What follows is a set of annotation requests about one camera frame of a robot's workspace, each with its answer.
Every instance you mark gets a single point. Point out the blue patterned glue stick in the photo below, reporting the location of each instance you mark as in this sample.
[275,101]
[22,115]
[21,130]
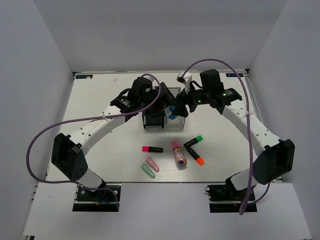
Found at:
[169,112]

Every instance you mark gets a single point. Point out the black two-slot container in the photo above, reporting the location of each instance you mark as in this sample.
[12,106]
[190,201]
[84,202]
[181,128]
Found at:
[152,120]

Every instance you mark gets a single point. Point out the green eraser capsule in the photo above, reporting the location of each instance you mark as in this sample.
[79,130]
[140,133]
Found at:
[148,171]

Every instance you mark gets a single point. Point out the pink eraser capsule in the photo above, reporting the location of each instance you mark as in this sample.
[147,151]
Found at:
[152,164]

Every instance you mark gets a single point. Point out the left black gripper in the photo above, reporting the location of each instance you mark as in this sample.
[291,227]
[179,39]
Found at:
[168,99]

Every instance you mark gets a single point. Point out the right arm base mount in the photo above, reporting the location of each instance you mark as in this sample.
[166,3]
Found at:
[230,196]

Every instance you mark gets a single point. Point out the blue table label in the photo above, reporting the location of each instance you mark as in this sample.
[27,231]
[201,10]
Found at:
[84,76]
[233,75]

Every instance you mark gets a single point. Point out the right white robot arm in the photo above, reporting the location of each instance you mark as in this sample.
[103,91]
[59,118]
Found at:
[274,155]

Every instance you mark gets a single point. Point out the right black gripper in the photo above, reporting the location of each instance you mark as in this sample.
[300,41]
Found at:
[182,98]

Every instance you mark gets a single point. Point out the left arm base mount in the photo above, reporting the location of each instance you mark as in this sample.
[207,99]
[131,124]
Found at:
[100,201]

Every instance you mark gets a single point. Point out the right blue table label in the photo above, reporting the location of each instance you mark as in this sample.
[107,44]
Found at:
[233,75]

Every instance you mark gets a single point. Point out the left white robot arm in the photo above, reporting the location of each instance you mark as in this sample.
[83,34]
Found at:
[69,151]

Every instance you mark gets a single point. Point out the orange cap black highlighter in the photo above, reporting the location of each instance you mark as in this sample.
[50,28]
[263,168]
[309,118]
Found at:
[195,156]

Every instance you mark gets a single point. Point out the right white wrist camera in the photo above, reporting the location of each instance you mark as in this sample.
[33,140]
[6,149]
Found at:
[185,78]

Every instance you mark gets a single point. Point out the left blue table label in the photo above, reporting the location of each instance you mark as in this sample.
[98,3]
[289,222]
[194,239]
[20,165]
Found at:
[84,76]

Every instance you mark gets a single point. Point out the white two-slot container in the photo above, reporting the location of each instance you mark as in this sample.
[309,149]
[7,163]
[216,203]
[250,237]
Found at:
[178,123]

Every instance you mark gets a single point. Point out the pink cap black highlighter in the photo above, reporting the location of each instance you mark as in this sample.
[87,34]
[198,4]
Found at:
[152,149]

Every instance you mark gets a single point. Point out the green cap black highlighter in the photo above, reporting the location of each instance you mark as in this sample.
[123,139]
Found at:
[193,141]

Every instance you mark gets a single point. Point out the pink patterned glue stick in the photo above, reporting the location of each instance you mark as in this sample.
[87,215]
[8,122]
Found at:
[179,156]

